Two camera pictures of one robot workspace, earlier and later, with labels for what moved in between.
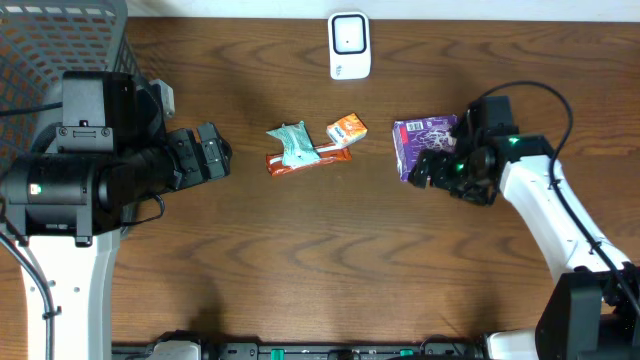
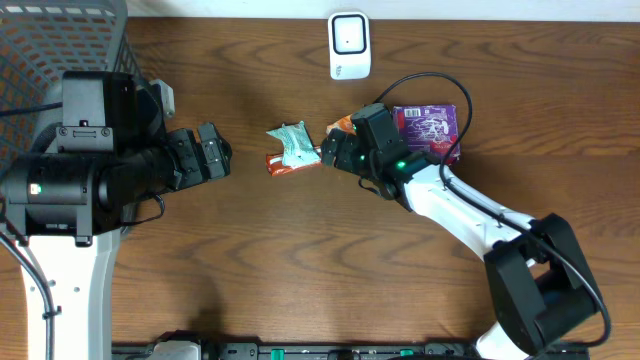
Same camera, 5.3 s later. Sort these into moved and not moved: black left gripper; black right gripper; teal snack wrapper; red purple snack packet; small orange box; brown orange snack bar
Moved: black right gripper; red purple snack packet
Not moved: teal snack wrapper; brown orange snack bar; small orange box; black left gripper
